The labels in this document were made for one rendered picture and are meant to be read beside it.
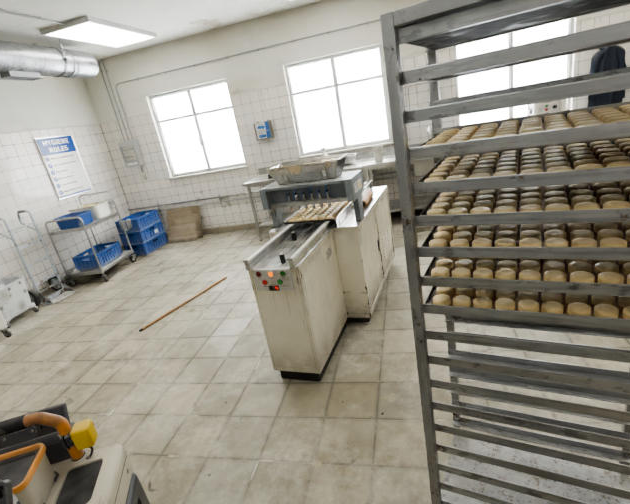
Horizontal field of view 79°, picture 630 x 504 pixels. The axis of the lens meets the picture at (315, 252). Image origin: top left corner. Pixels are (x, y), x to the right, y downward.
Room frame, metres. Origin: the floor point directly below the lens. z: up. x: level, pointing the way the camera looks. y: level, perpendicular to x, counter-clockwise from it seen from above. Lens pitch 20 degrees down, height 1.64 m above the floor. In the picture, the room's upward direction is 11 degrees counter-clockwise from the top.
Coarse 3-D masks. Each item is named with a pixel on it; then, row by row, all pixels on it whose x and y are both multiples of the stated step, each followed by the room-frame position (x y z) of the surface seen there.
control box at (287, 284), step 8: (256, 272) 2.13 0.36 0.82; (264, 272) 2.12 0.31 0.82; (272, 272) 2.09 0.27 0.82; (288, 272) 2.06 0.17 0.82; (256, 280) 2.14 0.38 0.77; (272, 280) 2.10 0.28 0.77; (288, 280) 2.06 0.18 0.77; (264, 288) 2.13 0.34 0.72; (280, 288) 2.08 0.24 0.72; (288, 288) 2.06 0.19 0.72
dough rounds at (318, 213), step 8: (304, 208) 3.13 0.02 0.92; (312, 208) 3.08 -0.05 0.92; (320, 208) 3.04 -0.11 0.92; (328, 208) 3.02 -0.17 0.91; (336, 208) 2.92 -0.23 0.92; (344, 208) 2.95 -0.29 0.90; (296, 216) 2.93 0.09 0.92; (304, 216) 2.87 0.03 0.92; (312, 216) 2.88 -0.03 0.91; (320, 216) 2.85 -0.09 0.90; (328, 216) 2.73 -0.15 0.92; (336, 216) 2.76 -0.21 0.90
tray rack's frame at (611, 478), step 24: (432, 0) 0.92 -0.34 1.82; (456, 0) 0.90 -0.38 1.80; (480, 0) 0.87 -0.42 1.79; (408, 24) 1.08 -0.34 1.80; (456, 456) 1.25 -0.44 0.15; (504, 456) 1.20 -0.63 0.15; (528, 456) 1.18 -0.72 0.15; (456, 480) 1.14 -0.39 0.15; (528, 480) 1.08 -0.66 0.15; (552, 480) 1.06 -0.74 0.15; (600, 480) 1.03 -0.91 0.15; (624, 480) 1.01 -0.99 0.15
